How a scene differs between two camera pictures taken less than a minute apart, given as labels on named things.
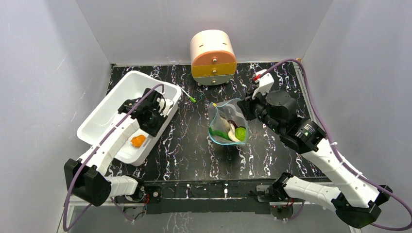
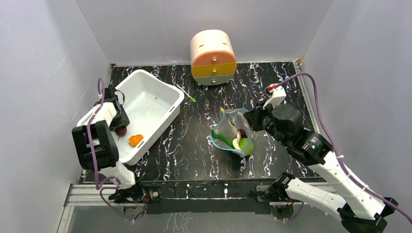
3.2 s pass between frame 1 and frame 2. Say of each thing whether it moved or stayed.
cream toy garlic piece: moved
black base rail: stayed
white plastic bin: moved
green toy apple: moved
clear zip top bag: moved
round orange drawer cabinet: stayed
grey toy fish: moved
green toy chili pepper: moved
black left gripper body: moved
